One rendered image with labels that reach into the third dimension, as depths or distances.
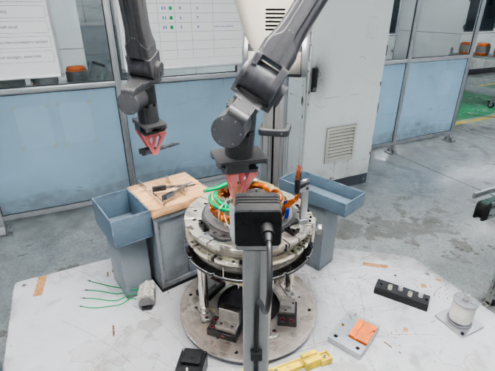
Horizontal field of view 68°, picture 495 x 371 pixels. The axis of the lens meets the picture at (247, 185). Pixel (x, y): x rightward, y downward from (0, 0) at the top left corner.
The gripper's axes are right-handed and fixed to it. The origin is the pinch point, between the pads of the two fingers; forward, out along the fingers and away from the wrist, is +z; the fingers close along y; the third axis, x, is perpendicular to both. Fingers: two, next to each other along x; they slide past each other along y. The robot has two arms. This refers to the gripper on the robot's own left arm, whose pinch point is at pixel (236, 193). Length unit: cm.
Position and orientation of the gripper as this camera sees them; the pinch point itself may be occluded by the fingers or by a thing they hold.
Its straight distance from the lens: 76.9
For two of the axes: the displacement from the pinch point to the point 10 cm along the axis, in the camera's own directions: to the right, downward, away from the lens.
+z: -0.6, 8.7, 4.9
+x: -3.4, -4.8, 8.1
